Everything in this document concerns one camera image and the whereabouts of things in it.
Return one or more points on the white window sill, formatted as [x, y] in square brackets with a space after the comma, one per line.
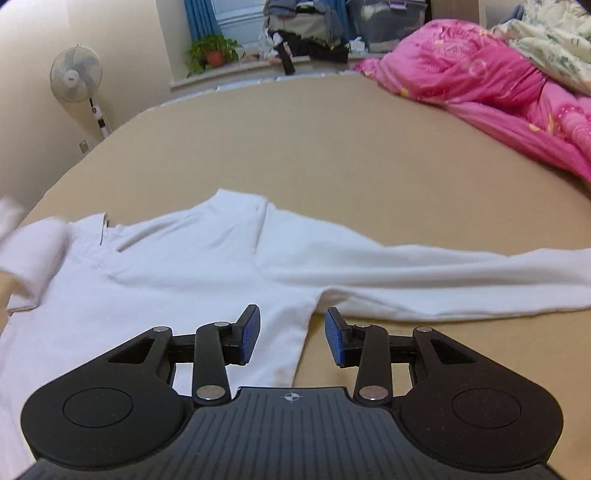
[231, 74]

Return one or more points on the pale leaf-print quilt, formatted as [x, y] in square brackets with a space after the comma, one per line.
[554, 41]

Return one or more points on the white standing fan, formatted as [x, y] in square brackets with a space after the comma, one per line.
[75, 74]

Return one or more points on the clear plastic storage box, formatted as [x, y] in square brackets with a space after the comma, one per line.
[388, 23]

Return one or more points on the pile of dark clothes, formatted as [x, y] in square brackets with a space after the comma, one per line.
[309, 27]

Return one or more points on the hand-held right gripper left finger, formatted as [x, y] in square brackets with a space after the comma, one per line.
[248, 334]

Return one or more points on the blue curtain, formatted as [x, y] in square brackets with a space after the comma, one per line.
[201, 21]

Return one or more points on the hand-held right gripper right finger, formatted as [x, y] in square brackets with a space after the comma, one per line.
[334, 337]

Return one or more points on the wall socket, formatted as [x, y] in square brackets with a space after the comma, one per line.
[83, 146]

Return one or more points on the white long-sleeved shirt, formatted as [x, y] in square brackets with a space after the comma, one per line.
[184, 277]

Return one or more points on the potted green plant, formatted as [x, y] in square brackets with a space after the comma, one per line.
[213, 50]

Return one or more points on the pink floral quilt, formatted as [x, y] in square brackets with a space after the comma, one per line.
[471, 78]

